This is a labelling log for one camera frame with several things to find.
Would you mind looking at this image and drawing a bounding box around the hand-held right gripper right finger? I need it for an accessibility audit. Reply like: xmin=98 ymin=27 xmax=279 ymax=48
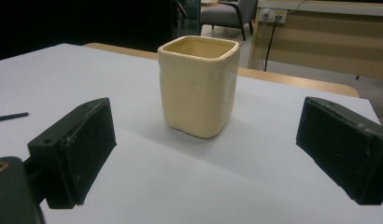
xmin=295 ymin=96 xmax=383 ymax=205

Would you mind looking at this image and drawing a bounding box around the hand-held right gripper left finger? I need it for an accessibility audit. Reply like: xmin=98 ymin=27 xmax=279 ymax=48
xmin=27 ymin=97 xmax=118 ymax=209

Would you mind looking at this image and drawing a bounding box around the black-handled brush with gold ferrule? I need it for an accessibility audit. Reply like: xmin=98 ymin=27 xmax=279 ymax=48
xmin=0 ymin=112 xmax=30 ymax=123

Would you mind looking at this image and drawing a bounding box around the cream square ceramic cup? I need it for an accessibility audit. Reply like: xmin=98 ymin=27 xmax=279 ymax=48
xmin=157 ymin=35 xmax=241 ymax=139

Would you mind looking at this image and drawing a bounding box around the beige office desk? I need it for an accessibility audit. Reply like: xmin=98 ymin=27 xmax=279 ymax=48
xmin=248 ymin=0 xmax=383 ymax=81

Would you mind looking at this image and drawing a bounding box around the black curtain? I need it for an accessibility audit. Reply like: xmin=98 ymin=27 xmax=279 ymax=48
xmin=0 ymin=0 xmax=178 ymax=63

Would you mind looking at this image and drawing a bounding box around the white table sheet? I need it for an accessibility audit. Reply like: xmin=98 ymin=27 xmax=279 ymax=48
xmin=0 ymin=43 xmax=383 ymax=224

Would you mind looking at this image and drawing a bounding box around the white power outlet strip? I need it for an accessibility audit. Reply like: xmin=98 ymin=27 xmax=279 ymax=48
xmin=258 ymin=8 xmax=288 ymax=24

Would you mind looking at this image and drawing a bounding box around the grey armchair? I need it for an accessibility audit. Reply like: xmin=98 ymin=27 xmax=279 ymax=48
xmin=200 ymin=0 xmax=259 ymax=41

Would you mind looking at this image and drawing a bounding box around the black power cable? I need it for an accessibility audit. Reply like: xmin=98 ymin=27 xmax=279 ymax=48
xmin=262 ymin=15 xmax=283 ymax=72

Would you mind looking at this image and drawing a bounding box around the dark glass panel teal frame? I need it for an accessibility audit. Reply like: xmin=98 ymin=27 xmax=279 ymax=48
xmin=172 ymin=0 xmax=202 ymax=37

